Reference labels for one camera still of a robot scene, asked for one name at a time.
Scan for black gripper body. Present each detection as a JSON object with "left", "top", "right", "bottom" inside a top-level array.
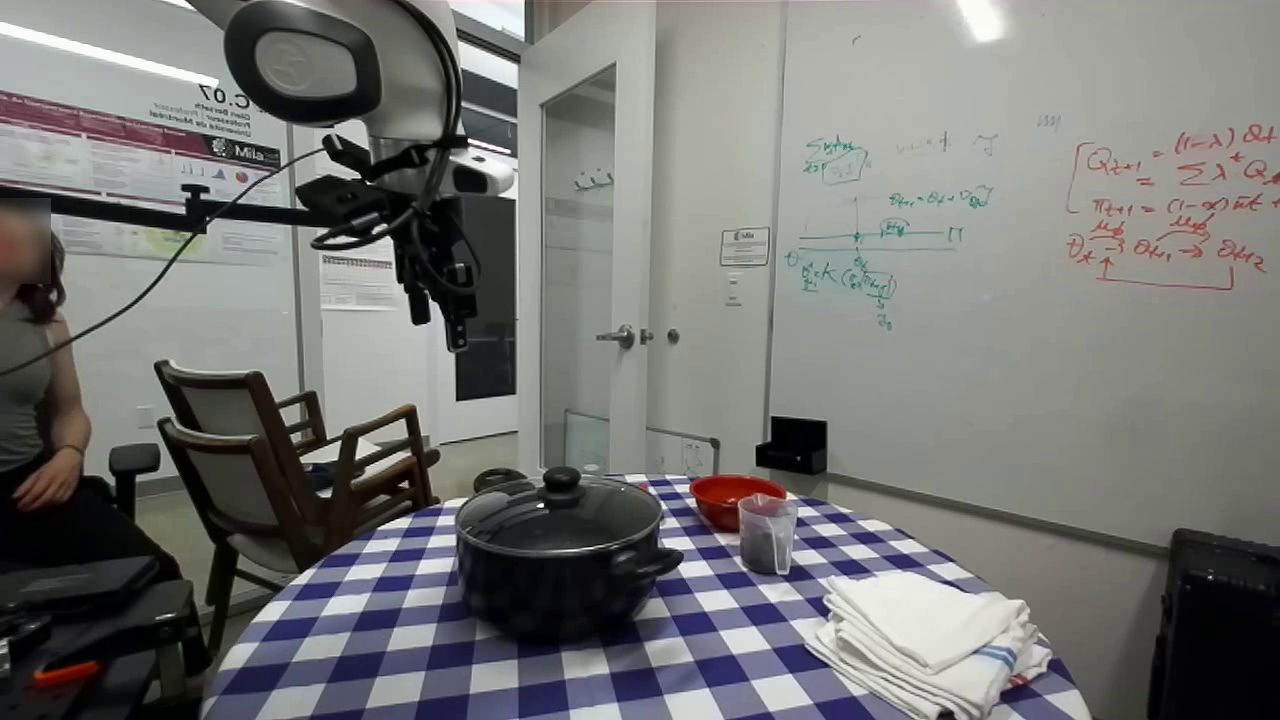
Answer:
[{"left": 393, "top": 195, "right": 476, "bottom": 297}]

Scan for glass pot lid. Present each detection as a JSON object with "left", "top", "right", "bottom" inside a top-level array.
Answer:
[{"left": 455, "top": 467, "right": 659, "bottom": 556}]

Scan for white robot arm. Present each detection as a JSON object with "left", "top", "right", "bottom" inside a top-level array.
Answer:
[{"left": 186, "top": 0, "right": 480, "bottom": 353}]

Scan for black cooking pot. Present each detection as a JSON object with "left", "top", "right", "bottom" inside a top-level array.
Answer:
[{"left": 455, "top": 510, "right": 681, "bottom": 650}]

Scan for rear wooden chair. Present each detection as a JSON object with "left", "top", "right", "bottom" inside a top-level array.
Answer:
[{"left": 153, "top": 361, "right": 326, "bottom": 452}]

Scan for wooden chair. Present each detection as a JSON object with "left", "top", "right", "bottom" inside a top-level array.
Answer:
[
  {"left": 153, "top": 361, "right": 326, "bottom": 452},
  {"left": 160, "top": 420, "right": 432, "bottom": 645}
]

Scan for white door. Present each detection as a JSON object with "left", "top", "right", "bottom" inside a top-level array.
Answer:
[{"left": 515, "top": 0, "right": 654, "bottom": 481}]

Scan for front wooden chair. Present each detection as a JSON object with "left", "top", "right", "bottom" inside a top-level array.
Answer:
[{"left": 160, "top": 420, "right": 432, "bottom": 645}]

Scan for small door sign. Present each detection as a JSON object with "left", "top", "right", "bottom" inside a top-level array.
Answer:
[{"left": 718, "top": 229, "right": 771, "bottom": 270}]

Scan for red bowl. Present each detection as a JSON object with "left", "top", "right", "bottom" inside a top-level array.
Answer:
[{"left": 692, "top": 475, "right": 784, "bottom": 534}]

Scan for black office chair armrest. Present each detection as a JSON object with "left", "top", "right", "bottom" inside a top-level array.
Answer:
[{"left": 108, "top": 446, "right": 160, "bottom": 518}]

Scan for black box on ledge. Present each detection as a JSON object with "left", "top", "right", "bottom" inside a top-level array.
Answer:
[{"left": 757, "top": 418, "right": 829, "bottom": 475}]

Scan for clear plastic cup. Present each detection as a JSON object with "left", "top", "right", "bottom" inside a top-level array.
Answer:
[{"left": 735, "top": 497, "right": 797, "bottom": 578}]

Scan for seated person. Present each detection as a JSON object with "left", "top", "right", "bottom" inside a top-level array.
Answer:
[{"left": 0, "top": 210, "right": 180, "bottom": 580}]

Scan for black equipment case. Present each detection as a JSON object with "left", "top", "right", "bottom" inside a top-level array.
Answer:
[{"left": 0, "top": 556, "right": 208, "bottom": 720}]

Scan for folded white towels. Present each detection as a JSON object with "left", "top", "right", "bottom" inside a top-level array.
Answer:
[{"left": 804, "top": 571, "right": 1052, "bottom": 720}]

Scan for black panel at right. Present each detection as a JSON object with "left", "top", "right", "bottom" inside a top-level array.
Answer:
[{"left": 1146, "top": 528, "right": 1280, "bottom": 720}]

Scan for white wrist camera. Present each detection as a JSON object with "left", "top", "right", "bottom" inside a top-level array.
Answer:
[{"left": 451, "top": 151, "right": 515, "bottom": 195}]

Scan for silver door handle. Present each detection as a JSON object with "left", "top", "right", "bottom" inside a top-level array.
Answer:
[{"left": 594, "top": 324, "right": 641, "bottom": 353}]

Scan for black camera boom pole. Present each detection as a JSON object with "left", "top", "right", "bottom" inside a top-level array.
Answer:
[{"left": 0, "top": 183, "right": 320, "bottom": 234}]

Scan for wall poster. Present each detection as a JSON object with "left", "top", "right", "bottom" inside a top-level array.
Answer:
[{"left": 0, "top": 93, "right": 279, "bottom": 202}]

